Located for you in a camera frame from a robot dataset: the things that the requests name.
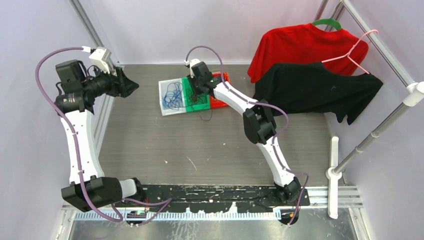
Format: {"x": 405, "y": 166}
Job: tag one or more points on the white plastic bin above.
{"x": 171, "y": 97}

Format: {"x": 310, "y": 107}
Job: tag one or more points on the aluminium corner post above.
{"x": 85, "y": 13}

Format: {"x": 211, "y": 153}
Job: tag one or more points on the pink hanger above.
{"x": 348, "y": 54}

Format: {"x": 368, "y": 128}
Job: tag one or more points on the green hanger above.
{"x": 329, "y": 22}

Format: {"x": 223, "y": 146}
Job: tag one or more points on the red t-shirt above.
{"x": 305, "y": 44}

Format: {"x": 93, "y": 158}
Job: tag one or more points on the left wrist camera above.
{"x": 100, "y": 57}

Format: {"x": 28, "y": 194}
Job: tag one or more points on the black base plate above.
{"x": 219, "y": 198}

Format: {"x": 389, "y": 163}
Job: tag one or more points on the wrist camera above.
{"x": 100, "y": 57}
{"x": 191, "y": 63}

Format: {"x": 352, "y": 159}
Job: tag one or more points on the green plastic bin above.
{"x": 193, "y": 102}

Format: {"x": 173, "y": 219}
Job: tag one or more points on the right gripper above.
{"x": 191, "y": 78}

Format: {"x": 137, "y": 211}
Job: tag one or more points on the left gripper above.
{"x": 116, "y": 89}

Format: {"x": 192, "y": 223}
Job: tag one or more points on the metal clothes rack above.
{"x": 389, "y": 172}

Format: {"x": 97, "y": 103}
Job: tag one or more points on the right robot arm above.
{"x": 258, "y": 122}

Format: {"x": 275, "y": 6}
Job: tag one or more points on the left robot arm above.
{"x": 76, "y": 101}

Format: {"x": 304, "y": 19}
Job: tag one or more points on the black t-shirt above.
{"x": 311, "y": 88}

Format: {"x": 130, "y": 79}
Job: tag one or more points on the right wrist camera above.
{"x": 191, "y": 63}

